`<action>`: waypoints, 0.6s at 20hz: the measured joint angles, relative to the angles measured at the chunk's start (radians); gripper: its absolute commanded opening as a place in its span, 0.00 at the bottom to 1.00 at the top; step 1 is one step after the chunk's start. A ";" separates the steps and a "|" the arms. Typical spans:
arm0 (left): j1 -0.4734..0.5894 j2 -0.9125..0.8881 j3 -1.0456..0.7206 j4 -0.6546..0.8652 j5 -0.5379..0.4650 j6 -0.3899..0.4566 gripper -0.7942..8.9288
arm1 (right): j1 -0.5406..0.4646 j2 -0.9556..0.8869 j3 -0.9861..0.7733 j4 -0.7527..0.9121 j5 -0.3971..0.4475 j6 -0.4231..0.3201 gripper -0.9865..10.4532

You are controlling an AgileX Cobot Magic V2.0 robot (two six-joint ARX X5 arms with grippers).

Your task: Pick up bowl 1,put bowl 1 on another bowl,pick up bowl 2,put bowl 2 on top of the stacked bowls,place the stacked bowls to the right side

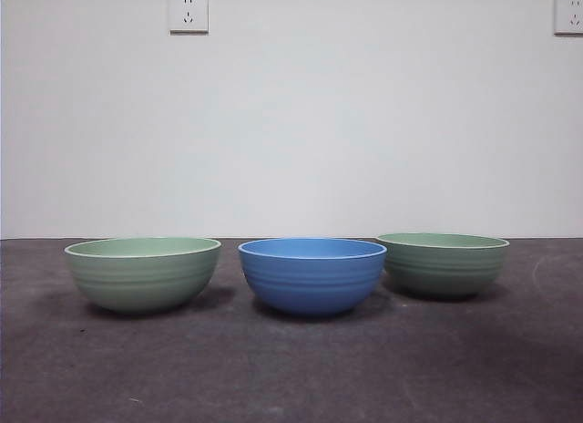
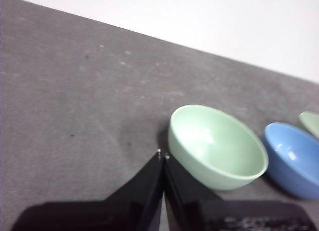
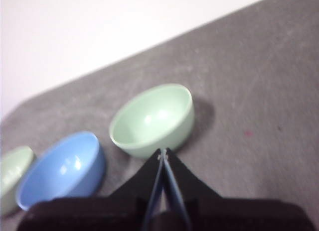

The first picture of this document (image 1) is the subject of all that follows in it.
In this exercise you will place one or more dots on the blue ribbed bowl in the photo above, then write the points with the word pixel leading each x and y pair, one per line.
pixel 312 281

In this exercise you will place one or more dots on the green ribbed bowl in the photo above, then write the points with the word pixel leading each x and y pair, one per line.
pixel 448 270
pixel 141 277

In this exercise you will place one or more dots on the white wall socket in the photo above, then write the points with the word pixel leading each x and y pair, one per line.
pixel 569 15
pixel 189 13

